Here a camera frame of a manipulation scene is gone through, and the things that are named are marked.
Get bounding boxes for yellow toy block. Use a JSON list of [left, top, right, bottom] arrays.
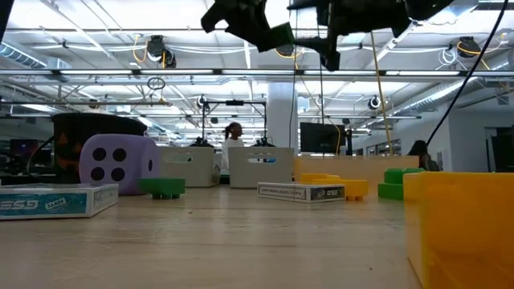
[[300, 173, 341, 185], [403, 171, 514, 289]]

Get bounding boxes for white card green emblem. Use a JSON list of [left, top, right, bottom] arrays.
[[0, 183, 120, 221]]

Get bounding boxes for orange flat toy brick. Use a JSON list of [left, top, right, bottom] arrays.
[[311, 178, 369, 201]]

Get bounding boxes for dark green toy block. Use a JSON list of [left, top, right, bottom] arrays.
[[138, 177, 186, 201]]

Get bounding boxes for purple foam dice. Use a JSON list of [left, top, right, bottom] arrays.
[[79, 133, 161, 197]]

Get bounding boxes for green long toy brick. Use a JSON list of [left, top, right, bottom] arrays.
[[256, 22, 296, 53]]

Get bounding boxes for translucent orange tray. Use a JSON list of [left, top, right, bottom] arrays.
[[292, 155, 421, 193]]

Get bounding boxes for green two-stud toy block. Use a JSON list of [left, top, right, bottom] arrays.
[[377, 167, 426, 201]]

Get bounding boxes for black aluminium table frame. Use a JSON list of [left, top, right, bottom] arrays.
[[0, 0, 15, 43]]

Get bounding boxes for person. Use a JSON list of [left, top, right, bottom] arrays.
[[407, 139, 441, 172], [221, 122, 246, 169]]

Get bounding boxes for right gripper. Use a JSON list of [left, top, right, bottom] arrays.
[[288, 0, 410, 71]]

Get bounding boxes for black background gantry frame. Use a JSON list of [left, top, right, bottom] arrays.
[[200, 100, 268, 149]]

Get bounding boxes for grey plastic bin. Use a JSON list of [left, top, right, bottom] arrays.
[[227, 146, 296, 189], [156, 146, 221, 189]]

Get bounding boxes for black monitor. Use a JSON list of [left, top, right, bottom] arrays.
[[490, 132, 514, 173], [10, 138, 39, 160], [300, 121, 347, 154]]

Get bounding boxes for black pumpkin-face bucket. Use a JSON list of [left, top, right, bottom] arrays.
[[51, 112, 149, 185]]

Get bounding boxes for black hanging cable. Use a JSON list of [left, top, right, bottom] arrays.
[[425, 0, 510, 148]]

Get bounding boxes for yellow cable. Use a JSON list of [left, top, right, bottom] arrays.
[[369, 31, 394, 157]]

